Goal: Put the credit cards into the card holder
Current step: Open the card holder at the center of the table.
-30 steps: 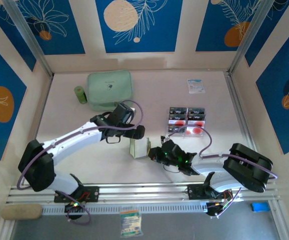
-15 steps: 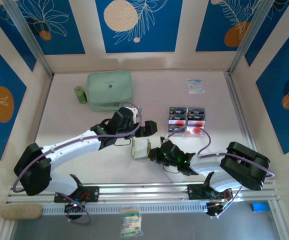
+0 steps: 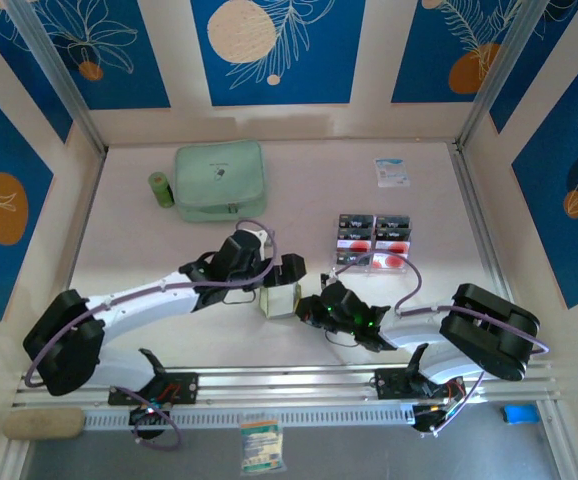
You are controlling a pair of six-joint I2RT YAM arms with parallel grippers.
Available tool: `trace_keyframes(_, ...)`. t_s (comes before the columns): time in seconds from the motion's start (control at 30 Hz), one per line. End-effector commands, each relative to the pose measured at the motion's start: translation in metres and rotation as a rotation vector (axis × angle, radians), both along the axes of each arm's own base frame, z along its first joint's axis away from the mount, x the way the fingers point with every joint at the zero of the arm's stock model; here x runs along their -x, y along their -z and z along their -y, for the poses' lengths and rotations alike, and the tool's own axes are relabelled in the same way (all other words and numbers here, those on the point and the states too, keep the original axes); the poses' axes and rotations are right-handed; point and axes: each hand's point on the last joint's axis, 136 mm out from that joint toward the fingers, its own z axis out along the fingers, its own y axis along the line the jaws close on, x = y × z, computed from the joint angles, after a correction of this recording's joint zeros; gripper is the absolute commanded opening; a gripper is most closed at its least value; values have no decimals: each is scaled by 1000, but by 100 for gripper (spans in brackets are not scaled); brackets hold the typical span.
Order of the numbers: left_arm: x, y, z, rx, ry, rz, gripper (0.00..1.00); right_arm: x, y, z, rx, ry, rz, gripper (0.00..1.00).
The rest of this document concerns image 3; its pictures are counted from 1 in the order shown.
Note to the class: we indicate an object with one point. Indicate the green card holder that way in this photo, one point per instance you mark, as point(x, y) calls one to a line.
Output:
point(279, 302)

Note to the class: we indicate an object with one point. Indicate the black credit card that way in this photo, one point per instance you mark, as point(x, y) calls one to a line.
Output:
point(354, 233)
point(355, 220)
point(392, 220)
point(349, 260)
point(392, 233)

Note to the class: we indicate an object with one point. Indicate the white red credit card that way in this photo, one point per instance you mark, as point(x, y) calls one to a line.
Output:
point(353, 245)
point(393, 246)
point(391, 261)

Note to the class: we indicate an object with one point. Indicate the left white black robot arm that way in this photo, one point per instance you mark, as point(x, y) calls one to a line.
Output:
point(144, 300)

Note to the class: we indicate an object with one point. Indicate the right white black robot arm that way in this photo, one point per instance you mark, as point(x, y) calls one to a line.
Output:
point(409, 332)

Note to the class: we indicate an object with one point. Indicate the mint green zip pouch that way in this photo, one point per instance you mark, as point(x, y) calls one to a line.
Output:
point(219, 175)

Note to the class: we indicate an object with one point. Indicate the green cylindrical can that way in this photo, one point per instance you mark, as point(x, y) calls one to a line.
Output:
point(161, 192)

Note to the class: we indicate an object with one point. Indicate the green white plastic packet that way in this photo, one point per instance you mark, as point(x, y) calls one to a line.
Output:
point(261, 445)

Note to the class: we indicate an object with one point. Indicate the blue white paper sachet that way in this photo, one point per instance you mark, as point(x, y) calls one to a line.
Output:
point(391, 172)

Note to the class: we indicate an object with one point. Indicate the blue sponge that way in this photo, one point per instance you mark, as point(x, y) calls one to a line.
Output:
point(519, 415)

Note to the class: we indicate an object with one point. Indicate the beige foam block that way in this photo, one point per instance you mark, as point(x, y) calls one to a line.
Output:
point(44, 424)

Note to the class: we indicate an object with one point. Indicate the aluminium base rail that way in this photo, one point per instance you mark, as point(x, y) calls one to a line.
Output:
point(289, 382)

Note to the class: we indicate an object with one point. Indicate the aluminium side rail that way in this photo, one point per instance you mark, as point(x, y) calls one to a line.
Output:
point(80, 230)
point(487, 250)

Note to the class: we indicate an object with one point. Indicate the aluminium frame post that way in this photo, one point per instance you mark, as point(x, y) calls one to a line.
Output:
point(506, 65)
point(54, 65)

